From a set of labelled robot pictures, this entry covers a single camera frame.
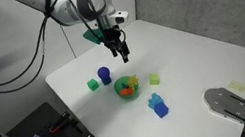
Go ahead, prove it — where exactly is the lime green block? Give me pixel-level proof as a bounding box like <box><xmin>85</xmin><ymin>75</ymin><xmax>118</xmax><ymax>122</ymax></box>
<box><xmin>147</xmin><ymin>71</ymin><xmax>162</xmax><ymax>87</ymax></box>

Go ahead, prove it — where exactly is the blue building block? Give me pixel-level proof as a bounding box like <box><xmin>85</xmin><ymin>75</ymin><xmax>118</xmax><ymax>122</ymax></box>
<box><xmin>153</xmin><ymin>100</ymin><xmax>171</xmax><ymax>119</ymax></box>

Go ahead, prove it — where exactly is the orange toy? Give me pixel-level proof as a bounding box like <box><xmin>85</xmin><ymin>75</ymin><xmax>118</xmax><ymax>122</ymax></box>
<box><xmin>118</xmin><ymin>86</ymin><xmax>135</xmax><ymax>98</ymax></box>

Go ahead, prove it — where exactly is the yellow plush toy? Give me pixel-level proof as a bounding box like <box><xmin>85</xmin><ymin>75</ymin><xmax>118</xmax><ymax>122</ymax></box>
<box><xmin>126</xmin><ymin>74</ymin><xmax>141</xmax><ymax>91</ymax></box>

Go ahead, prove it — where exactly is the yellow sticky note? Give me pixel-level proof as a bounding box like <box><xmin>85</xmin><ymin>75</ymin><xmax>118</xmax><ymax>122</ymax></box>
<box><xmin>228</xmin><ymin>78</ymin><xmax>245</xmax><ymax>95</ymax></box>

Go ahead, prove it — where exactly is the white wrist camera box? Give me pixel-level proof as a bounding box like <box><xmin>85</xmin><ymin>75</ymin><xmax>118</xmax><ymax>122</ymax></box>
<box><xmin>108</xmin><ymin>9</ymin><xmax>132</xmax><ymax>27</ymax></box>

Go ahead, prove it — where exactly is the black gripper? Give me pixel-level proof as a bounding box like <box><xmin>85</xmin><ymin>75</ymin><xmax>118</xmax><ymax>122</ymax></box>
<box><xmin>100</xmin><ymin>24</ymin><xmax>132</xmax><ymax>67</ymax></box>

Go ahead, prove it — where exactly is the purple spiky ball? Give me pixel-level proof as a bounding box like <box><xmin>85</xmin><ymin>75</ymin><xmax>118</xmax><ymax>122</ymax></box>
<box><xmin>96</xmin><ymin>65</ymin><xmax>112</xmax><ymax>81</ymax></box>

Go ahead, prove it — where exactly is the green bowl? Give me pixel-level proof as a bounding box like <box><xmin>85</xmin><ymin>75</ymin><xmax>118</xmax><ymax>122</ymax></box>
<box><xmin>111</xmin><ymin>73</ymin><xmax>144</xmax><ymax>103</ymax></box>

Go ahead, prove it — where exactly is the dark blue block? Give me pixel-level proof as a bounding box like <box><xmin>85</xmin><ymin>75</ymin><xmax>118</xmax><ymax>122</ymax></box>
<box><xmin>101</xmin><ymin>75</ymin><xmax>113</xmax><ymax>86</ymax></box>

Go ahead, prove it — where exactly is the grey metal plate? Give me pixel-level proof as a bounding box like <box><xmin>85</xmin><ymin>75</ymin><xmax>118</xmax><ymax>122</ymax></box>
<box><xmin>201</xmin><ymin>81</ymin><xmax>245</xmax><ymax>137</ymax></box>

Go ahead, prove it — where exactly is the teal camera mount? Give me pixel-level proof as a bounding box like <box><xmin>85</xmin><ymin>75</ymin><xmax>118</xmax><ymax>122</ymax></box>
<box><xmin>81</xmin><ymin>26</ymin><xmax>108</xmax><ymax>48</ymax></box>

